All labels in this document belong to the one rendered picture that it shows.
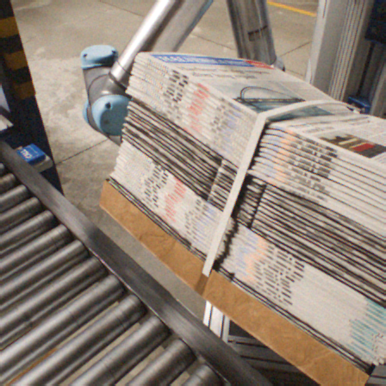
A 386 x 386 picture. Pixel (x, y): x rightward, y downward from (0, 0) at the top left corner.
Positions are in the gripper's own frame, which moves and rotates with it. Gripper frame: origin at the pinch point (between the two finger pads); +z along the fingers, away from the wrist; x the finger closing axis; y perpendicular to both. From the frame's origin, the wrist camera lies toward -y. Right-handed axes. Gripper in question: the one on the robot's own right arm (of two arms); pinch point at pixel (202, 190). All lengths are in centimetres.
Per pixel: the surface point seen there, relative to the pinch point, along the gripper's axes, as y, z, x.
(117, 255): -20.5, -11.2, -6.2
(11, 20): 11, -83, 1
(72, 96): -59, -219, 115
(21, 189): -23, -45, -11
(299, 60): 8, -137, 278
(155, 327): -22.4, 6.8, -10.8
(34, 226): -24.0, -31.5, -13.7
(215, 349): -20.5, 17.1, -6.5
